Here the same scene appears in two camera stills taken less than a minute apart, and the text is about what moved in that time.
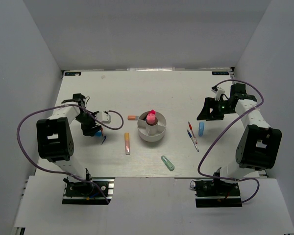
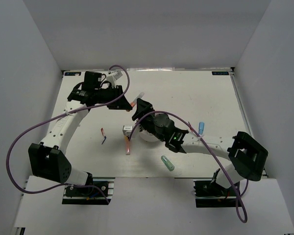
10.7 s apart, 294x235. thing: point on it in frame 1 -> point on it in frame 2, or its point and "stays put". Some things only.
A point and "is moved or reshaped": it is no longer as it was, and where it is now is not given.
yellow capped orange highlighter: x=127 y=135 stays put
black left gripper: x=88 y=131 -> x=122 y=104
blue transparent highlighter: x=201 y=129 stays put
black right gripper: x=210 y=103 -> x=143 y=108
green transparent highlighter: x=167 y=163 stays put
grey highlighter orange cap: x=133 y=117 is moved or reshaped
